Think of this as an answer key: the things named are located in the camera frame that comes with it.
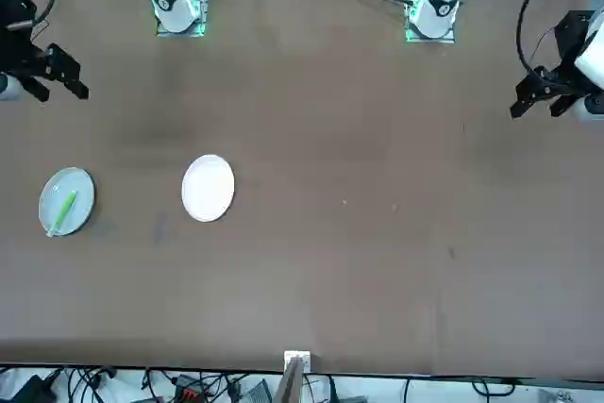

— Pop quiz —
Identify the green marker with clear cap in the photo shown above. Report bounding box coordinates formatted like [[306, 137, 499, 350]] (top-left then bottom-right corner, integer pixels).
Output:
[[46, 190, 78, 239]]

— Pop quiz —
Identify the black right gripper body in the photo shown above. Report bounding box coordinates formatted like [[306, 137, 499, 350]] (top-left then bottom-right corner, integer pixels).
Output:
[[0, 0, 49, 78]]

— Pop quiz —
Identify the ribbed black power adapter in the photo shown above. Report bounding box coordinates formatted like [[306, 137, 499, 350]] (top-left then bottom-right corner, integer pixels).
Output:
[[239, 380, 271, 403]]

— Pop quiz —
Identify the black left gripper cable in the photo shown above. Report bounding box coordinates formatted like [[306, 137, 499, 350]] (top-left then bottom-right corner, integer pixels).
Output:
[[515, 0, 563, 76]]

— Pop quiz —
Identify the white plate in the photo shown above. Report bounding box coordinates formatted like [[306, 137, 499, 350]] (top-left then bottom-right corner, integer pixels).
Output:
[[180, 153, 236, 224]]

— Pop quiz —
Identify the orange and black device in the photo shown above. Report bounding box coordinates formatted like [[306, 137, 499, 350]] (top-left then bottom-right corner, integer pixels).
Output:
[[172, 373, 206, 400]]

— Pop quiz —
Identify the pale blue plate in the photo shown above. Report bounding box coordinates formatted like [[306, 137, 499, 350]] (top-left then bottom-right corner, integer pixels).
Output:
[[38, 166, 96, 238]]

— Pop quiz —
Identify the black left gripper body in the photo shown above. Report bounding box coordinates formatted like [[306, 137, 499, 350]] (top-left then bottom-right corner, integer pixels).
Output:
[[553, 9, 596, 93]]

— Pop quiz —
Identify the aluminium camera mount post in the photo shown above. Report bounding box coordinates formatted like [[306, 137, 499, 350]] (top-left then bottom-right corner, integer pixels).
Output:
[[275, 350, 313, 403]]

